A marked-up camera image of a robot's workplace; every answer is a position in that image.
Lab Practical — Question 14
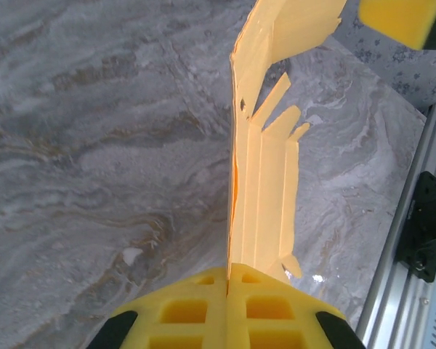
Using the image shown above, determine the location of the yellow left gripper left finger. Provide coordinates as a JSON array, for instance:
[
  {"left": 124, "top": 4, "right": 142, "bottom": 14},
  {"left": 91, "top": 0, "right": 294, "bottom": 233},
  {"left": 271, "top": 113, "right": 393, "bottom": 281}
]
[{"left": 86, "top": 266, "right": 229, "bottom": 349}]

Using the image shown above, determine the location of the yellow paper box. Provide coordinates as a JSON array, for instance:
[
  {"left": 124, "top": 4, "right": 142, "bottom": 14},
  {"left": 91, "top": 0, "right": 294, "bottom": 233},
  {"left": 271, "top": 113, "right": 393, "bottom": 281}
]
[{"left": 227, "top": 0, "right": 348, "bottom": 281}]

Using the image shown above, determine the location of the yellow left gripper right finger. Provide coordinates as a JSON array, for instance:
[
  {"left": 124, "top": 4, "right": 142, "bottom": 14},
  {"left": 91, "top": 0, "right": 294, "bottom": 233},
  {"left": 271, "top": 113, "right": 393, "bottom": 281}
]
[{"left": 225, "top": 262, "right": 366, "bottom": 349}]

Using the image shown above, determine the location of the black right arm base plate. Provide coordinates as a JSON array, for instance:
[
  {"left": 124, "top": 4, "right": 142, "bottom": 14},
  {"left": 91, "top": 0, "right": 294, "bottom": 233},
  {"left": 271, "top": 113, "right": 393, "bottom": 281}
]
[{"left": 395, "top": 170, "right": 436, "bottom": 284}]

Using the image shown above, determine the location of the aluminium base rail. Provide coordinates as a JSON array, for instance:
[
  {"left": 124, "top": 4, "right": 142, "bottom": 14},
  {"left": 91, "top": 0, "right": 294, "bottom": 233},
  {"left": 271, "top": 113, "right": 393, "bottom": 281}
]
[{"left": 355, "top": 103, "right": 436, "bottom": 349}]

